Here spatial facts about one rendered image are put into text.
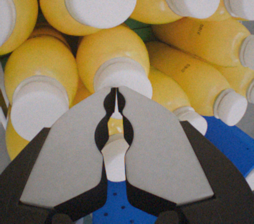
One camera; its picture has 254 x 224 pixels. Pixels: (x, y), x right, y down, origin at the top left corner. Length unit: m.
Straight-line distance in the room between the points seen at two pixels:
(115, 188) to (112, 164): 0.21
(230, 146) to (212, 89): 0.62
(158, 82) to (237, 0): 0.12
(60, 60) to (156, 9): 0.09
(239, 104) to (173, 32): 0.14
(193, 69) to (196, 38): 0.04
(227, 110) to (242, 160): 0.60
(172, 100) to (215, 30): 0.10
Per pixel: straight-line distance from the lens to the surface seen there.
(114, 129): 0.19
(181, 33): 0.30
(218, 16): 0.23
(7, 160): 1.08
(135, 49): 0.17
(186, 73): 0.27
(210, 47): 0.26
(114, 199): 0.37
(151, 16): 0.19
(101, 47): 0.17
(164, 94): 0.22
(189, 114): 0.20
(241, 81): 0.30
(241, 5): 0.20
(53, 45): 0.18
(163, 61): 0.31
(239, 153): 0.84
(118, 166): 0.18
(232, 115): 0.25
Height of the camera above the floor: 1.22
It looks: 53 degrees down
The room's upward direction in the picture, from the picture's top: 136 degrees clockwise
